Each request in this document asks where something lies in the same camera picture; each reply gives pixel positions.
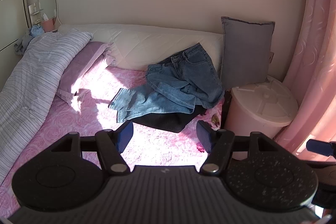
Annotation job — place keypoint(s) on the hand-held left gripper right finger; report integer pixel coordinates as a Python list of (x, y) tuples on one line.
[(203, 134)]

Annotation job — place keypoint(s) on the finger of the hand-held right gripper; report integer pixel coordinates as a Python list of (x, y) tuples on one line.
[(319, 148)]

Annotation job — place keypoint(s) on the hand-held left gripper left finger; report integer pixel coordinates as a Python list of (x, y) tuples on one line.
[(126, 134)]

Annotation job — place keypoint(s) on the blue jeans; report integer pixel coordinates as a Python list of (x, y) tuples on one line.
[(183, 77)]

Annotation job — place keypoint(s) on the pink floral bed blanket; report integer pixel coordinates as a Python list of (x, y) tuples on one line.
[(157, 145)]

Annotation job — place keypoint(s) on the black garment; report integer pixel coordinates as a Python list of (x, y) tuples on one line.
[(168, 120)]

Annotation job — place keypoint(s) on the pink lidded bin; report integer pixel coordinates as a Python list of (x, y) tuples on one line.
[(252, 113)]

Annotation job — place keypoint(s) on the purple pillow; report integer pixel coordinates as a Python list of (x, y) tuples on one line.
[(84, 61)]

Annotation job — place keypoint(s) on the long white quilted cushion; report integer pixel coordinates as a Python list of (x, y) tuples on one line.
[(147, 45)]

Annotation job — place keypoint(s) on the pink curtain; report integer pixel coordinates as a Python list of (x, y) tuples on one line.
[(315, 56)]

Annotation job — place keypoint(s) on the grey square cushion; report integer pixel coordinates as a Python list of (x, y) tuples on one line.
[(246, 53)]

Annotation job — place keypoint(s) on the striped white quilt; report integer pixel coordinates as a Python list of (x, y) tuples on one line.
[(31, 77)]

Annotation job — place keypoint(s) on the pink tissue box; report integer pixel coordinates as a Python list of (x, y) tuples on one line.
[(48, 26)]

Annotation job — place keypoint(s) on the grey cloth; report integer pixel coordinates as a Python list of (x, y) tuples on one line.
[(23, 41)]

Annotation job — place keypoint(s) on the small cosmetic shelf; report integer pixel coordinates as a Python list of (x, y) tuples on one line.
[(35, 12)]

